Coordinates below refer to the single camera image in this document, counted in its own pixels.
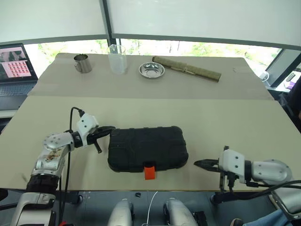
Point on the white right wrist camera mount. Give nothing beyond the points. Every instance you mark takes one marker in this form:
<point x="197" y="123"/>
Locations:
<point x="231" y="162"/>

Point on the clear plastic measuring beaker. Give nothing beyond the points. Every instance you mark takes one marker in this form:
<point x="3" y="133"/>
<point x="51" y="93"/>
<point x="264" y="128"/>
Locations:
<point x="117" y="61"/>

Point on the rolled bamboo mat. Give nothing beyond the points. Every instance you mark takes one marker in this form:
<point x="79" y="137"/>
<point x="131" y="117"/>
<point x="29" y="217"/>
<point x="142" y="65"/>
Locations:
<point x="188" y="69"/>

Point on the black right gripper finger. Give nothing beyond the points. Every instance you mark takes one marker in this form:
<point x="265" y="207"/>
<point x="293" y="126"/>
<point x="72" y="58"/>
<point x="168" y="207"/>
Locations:
<point x="207" y="162"/>
<point x="211" y="167"/>

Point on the silver rounded robot leg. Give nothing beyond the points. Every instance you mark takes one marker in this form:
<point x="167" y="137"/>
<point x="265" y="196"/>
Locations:
<point x="121" y="212"/>
<point x="178" y="212"/>

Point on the small white object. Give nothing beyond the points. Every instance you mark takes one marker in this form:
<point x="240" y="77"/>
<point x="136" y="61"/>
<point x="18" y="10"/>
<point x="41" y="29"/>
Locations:
<point x="265" y="75"/>

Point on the small black floor object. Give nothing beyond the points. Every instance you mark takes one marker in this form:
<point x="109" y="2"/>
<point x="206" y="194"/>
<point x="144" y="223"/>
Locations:
<point x="137" y="194"/>

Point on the white roller blind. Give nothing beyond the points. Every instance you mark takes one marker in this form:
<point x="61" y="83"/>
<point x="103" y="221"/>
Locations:
<point x="51" y="16"/>
<point x="200" y="16"/>

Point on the round steel bowl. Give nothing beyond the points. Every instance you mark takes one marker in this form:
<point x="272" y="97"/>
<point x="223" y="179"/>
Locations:
<point x="151" y="70"/>

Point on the open laptop computer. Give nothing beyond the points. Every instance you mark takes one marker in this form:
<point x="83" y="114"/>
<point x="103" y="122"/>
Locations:
<point x="16" y="68"/>

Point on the grey monitor screen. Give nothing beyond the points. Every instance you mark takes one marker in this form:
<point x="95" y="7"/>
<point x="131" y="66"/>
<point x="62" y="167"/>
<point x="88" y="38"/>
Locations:
<point x="284" y="63"/>

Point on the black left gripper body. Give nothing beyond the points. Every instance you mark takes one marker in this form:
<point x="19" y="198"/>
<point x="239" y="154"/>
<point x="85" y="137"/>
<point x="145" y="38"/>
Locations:
<point x="96" y="135"/>

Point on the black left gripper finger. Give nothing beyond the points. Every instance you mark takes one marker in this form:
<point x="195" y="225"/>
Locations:
<point x="108" y="129"/>
<point x="98" y="146"/>

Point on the blue jeans leg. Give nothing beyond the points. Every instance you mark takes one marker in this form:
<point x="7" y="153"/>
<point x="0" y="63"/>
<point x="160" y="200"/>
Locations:
<point x="275" y="219"/>

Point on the dark shoe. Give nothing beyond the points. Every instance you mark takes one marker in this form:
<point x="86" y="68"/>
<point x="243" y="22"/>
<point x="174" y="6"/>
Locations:
<point x="237" y="222"/>

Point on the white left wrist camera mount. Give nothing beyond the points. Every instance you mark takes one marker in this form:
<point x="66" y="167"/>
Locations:
<point x="85" y="123"/>

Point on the dark table leg base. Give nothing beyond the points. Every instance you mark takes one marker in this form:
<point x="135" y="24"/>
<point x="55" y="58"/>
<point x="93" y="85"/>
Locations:
<point x="221" y="198"/>
<point x="73" y="197"/>

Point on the person in dark clothes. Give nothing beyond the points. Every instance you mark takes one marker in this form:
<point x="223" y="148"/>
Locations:
<point x="296" y="101"/>

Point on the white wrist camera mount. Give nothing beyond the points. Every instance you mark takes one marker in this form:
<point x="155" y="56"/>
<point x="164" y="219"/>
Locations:
<point x="231" y="162"/>
<point x="85" y="123"/>

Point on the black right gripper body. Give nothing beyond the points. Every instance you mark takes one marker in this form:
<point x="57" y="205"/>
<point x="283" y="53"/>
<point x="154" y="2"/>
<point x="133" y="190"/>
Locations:
<point x="216" y="165"/>

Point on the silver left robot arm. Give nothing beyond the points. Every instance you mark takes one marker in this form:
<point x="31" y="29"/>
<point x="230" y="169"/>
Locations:
<point x="54" y="141"/>

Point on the black case with orange latch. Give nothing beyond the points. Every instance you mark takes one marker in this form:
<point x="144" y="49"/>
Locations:
<point x="145" y="146"/>

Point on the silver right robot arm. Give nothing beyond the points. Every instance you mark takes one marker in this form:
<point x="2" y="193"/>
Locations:
<point x="270" y="170"/>

